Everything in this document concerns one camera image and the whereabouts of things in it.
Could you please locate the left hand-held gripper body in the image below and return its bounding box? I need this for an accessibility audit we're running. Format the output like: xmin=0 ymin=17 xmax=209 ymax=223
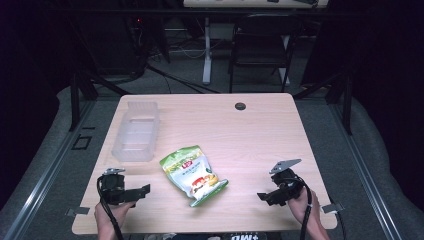
xmin=97 ymin=167 xmax=136 ymax=206

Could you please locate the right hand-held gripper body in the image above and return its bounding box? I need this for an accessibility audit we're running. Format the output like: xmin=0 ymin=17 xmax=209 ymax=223
xmin=268 ymin=158 xmax=306 ymax=206

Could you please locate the person's right hand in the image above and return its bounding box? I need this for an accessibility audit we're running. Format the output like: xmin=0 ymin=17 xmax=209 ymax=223
xmin=287 ymin=186 xmax=322 ymax=228

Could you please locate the person's left hand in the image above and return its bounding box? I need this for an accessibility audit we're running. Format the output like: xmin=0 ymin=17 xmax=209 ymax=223
xmin=94 ymin=199 xmax=137 ymax=231

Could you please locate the grey tab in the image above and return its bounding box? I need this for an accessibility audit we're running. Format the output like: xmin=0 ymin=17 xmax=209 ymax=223
xmin=65 ymin=206 xmax=91 ymax=218
xmin=321 ymin=202 xmax=346 ymax=215

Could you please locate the black clothing with white print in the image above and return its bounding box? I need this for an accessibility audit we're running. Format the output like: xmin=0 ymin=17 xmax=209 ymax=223
xmin=222 ymin=231 xmax=269 ymax=240

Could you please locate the green and white snack bag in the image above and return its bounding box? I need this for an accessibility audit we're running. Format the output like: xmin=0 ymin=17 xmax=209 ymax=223
xmin=158 ymin=144 xmax=230 ymax=208

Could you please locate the clear plastic container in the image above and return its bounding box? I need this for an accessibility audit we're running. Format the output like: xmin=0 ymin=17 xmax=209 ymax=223
xmin=111 ymin=101 xmax=161 ymax=164

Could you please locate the black metal stand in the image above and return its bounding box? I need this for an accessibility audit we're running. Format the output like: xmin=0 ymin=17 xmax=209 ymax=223
xmin=68 ymin=70 xmax=132 ymax=133
xmin=292 ymin=70 xmax=354 ymax=136

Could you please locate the black chair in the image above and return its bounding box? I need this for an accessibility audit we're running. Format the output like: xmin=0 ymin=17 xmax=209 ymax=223
xmin=227 ymin=13 xmax=303 ymax=95

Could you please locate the white table leg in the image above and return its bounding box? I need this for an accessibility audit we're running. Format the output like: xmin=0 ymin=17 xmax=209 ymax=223
xmin=202 ymin=16 xmax=213 ymax=86

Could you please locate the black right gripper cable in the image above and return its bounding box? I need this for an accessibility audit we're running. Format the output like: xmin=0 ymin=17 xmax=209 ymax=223
xmin=285 ymin=177 xmax=314 ymax=240

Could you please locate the aluminium floor rail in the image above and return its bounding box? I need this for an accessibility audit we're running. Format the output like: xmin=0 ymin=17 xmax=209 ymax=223
xmin=327 ymin=99 xmax=403 ymax=240
xmin=1 ymin=99 xmax=98 ymax=240

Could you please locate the black floor cable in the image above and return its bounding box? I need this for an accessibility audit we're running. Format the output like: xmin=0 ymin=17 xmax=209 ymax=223
xmin=145 ymin=63 xmax=222 ymax=95

